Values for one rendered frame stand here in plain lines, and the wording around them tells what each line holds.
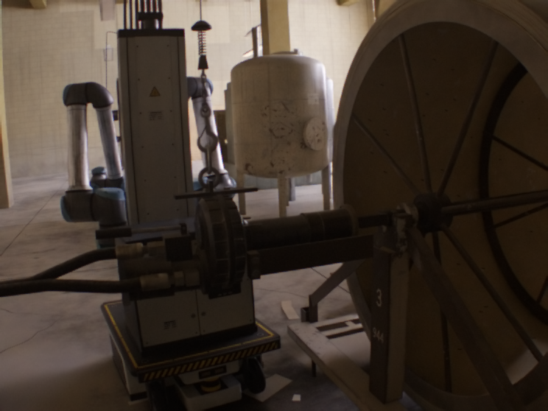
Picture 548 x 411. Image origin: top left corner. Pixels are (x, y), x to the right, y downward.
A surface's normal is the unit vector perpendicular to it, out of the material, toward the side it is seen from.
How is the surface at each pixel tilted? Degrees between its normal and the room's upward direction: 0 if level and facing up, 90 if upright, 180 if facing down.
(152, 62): 90
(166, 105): 90
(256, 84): 90
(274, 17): 90
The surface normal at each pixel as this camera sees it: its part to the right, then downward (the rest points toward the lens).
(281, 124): 0.02, 0.17
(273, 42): 0.32, 0.15
